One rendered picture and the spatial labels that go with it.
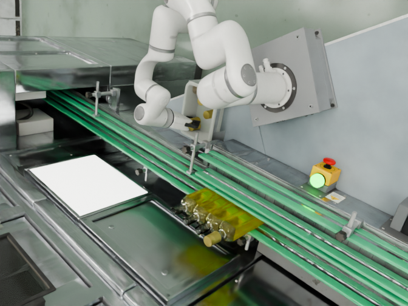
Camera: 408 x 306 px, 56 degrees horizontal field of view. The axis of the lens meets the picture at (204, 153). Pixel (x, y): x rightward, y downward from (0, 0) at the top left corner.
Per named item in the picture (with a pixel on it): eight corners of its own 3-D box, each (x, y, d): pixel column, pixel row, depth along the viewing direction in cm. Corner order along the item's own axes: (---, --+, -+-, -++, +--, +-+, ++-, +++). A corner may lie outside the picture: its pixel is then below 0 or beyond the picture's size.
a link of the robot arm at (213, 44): (204, 30, 112) (244, 4, 100) (223, 110, 111) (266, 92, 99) (179, 27, 106) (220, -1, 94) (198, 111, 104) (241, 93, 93)
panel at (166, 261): (95, 157, 185) (23, 174, 161) (95, 152, 184) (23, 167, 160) (239, 261, 133) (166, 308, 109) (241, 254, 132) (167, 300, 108)
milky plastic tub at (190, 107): (192, 129, 168) (178, 132, 162) (201, 78, 159) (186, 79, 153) (222, 143, 158) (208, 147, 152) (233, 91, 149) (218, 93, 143)
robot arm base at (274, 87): (252, 68, 129) (221, 68, 118) (282, 52, 119) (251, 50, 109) (266, 113, 127) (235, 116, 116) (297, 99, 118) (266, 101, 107)
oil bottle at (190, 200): (217, 193, 148) (176, 210, 133) (220, 181, 146) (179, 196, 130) (228, 200, 145) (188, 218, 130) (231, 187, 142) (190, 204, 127)
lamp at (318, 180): (311, 182, 126) (306, 184, 123) (314, 170, 124) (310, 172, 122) (323, 188, 123) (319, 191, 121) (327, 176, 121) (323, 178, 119)
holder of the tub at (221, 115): (192, 139, 170) (179, 142, 165) (201, 79, 159) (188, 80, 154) (220, 155, 160) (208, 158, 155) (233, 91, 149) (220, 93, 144)
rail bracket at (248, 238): (254, 238, 140) (231, 252, 131) (258, 222, 137) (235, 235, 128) (263, 244, 138) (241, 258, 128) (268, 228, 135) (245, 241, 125)
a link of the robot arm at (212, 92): (226, 79, 117) (187, 79, 106) (260, 63, 107) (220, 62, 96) (234, 110, 116) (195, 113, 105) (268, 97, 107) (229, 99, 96)
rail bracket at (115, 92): (122, 110, 195) (82, 116, 179) (125, 78, 189) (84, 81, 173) (128, 113, 193) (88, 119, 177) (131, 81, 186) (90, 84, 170)
